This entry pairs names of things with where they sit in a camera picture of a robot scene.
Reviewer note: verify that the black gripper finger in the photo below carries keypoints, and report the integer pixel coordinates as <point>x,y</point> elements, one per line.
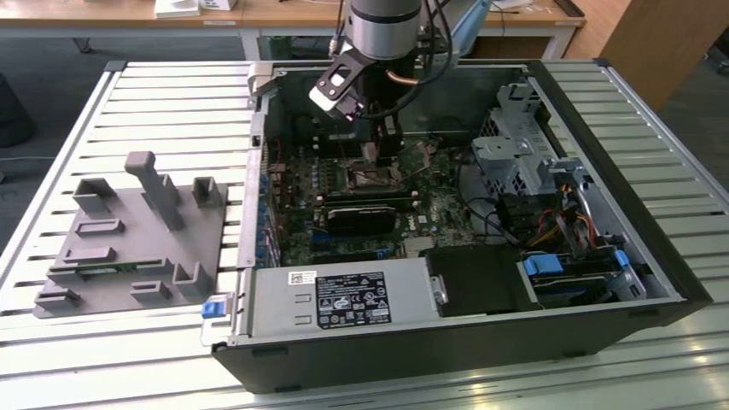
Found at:
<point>391,145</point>

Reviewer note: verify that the CPU socket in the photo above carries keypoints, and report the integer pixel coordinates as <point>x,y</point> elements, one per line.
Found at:
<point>363,181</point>

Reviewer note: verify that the thin locking lever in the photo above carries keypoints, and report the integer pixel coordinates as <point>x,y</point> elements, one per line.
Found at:
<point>342,153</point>

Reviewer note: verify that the green motherboard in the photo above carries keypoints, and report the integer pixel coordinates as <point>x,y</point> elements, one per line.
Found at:
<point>438,213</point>

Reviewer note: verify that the black graphics card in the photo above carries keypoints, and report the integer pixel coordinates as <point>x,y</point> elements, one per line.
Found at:
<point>358,220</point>

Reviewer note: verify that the silver drive cage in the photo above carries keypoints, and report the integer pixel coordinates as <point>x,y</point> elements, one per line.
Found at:
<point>511,149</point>

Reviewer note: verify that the silver chipset heatsink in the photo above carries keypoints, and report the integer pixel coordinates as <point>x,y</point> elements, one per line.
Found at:
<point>418,247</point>

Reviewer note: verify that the wooden desk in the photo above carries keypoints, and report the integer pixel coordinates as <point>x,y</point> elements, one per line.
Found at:
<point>534,19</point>

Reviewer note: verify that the black plastic shroud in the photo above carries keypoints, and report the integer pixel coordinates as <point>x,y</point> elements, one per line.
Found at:
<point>478,282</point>

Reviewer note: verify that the white box dark print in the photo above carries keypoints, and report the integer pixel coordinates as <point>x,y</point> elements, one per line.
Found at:
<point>216,5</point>

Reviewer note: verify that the blue disk carrier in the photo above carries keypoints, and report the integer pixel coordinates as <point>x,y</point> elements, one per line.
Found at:
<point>541,265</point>

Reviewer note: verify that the plain white box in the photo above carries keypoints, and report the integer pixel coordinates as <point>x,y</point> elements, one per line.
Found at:
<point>176,10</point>

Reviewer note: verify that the grey power supply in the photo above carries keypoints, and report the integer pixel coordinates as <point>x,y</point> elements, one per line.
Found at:
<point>278,307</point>

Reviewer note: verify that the blue plastic clip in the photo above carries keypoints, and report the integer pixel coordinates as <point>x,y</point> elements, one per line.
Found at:
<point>621,261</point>

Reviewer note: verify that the grey parts rack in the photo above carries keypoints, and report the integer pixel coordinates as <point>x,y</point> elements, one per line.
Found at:
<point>142,239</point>

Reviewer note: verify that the blue case latch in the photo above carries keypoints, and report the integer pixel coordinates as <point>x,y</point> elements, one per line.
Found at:
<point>213,309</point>

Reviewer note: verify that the wooden cabinet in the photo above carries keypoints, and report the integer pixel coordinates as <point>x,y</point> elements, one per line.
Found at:
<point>654,42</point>

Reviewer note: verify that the black open PC case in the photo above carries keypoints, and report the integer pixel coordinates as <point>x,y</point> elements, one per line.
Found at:
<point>398,363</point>

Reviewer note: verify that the green RAM stick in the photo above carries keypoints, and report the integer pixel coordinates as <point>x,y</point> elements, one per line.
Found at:
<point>129,267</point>

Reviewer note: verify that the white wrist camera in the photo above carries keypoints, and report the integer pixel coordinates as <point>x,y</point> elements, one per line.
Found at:
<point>326,100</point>

